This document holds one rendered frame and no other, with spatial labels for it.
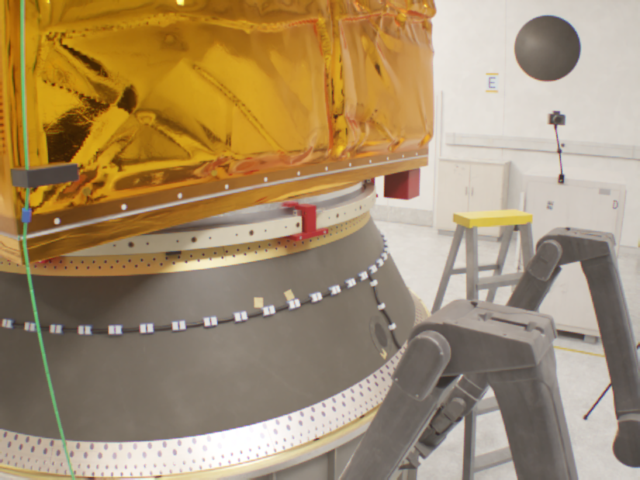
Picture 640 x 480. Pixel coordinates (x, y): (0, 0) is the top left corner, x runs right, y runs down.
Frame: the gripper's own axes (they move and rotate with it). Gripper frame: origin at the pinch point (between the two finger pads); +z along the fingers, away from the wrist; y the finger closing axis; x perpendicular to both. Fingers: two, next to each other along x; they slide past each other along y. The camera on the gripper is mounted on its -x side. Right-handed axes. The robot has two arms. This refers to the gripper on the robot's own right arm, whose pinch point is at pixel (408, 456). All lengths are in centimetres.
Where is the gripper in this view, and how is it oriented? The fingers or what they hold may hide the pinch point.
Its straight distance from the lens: 126.5
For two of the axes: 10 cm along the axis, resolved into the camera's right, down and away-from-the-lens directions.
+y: -6.4, 1.9, -7.5
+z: -3.9, 7.6, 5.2
